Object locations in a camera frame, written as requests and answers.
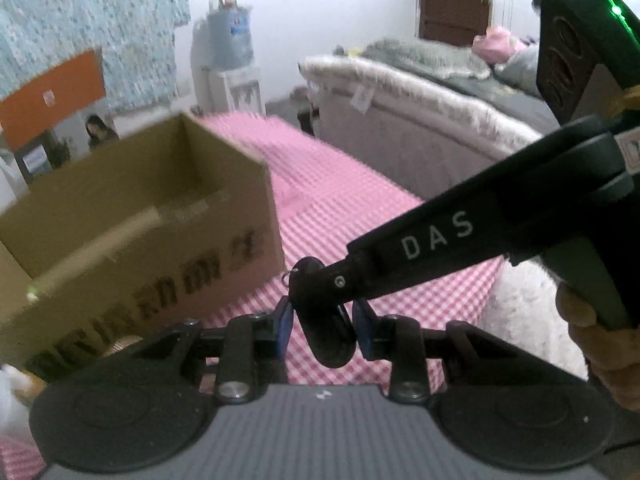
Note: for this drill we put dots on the pink checkered tablecloth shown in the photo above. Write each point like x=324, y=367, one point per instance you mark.
x=340, y=195

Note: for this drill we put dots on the brown cardboard box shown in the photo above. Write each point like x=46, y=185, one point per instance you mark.
x=150, y=260

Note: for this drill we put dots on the black key fob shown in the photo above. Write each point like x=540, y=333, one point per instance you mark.
x=327, y=340

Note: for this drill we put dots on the grey bed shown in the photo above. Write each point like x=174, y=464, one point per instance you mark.
x=400, y=145

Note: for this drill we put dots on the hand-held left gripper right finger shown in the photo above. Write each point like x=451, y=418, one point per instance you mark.
x=363, y=331

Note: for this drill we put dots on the white fluffy rug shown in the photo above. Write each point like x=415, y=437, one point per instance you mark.
x=530, y=320

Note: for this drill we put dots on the pale blue floral curtain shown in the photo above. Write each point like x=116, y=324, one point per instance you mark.
x=100, y=10

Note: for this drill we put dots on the pink plush toy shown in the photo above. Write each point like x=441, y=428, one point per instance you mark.
x=495, y=42

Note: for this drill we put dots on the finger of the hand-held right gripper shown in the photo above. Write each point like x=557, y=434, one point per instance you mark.
x=340, y=282

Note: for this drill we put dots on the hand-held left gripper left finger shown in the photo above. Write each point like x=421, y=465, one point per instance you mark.
x=283, y=329

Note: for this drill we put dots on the blue water bottle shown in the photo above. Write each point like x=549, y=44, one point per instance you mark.
x=231, y=37

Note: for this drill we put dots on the orange wall poster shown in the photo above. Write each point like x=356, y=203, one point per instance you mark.
x=50, y=92

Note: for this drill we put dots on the grey blanket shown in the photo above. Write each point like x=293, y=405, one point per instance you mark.
x=425, y=55

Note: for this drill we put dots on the person's right hand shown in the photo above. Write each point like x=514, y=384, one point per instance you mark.
x=615, y=360

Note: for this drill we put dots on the white fuzzy blanket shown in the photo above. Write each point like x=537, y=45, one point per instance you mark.
x=440, y=97

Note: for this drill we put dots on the brown wooden door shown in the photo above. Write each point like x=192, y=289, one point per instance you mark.
x=452, y=0

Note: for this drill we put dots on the white water dispenser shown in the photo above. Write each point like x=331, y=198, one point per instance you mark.
x=240, y=92

